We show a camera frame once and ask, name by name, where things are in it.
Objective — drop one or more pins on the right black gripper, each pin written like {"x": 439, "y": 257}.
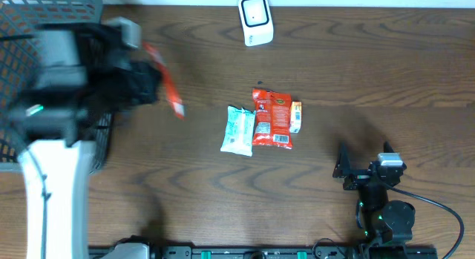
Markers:
{"x": 344, "y": 169}

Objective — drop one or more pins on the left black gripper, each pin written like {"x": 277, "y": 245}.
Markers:
{"x": 142, "y": 88}

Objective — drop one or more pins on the light green wipes pack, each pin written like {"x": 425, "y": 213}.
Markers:
{"x": 239, "y": 131}

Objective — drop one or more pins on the red snack bag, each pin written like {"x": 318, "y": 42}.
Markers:
{"x": 272, "y": 119}

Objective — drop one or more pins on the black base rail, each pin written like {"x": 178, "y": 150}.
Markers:
{"x": 325, "y": 252}

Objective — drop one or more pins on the small orange white box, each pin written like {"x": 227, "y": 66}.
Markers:
{"x": 295, "y": 119}

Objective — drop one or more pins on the white barcode scanner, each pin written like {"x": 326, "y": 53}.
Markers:
{"x": 256, "y": 21}

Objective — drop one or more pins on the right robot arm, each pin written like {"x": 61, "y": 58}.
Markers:
{"x": 387, "y": 224}

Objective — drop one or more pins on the red stick sachet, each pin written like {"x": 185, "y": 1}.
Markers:
{"x": 172, "y": 95}

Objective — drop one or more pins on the grey plastic mesh basket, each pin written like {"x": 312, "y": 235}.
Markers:
{"x": 21, "y": 60}

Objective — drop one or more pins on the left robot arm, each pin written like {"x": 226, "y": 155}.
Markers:
{"x": 56, "y": 156}

